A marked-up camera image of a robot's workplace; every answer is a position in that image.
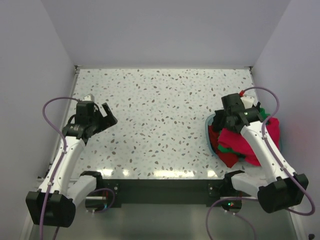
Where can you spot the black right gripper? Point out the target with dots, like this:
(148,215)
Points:
(223,122)

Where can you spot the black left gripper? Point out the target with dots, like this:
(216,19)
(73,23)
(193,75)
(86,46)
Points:
(107,121)

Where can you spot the pink red t-shirt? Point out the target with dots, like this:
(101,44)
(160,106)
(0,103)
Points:
(230,142)

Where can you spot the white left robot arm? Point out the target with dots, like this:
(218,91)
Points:
(54,203)

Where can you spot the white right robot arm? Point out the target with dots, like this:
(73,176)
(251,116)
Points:
(281,187)

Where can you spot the blue plastic laundry basket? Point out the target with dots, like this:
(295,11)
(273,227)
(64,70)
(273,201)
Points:
(258,143)

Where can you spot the dark red t-shirt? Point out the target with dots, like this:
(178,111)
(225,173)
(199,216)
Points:
(213,139)

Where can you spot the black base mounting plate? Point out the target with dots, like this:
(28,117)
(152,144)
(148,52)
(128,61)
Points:
(169,191)

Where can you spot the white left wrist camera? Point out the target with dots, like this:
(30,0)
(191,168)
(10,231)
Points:
(88,98)

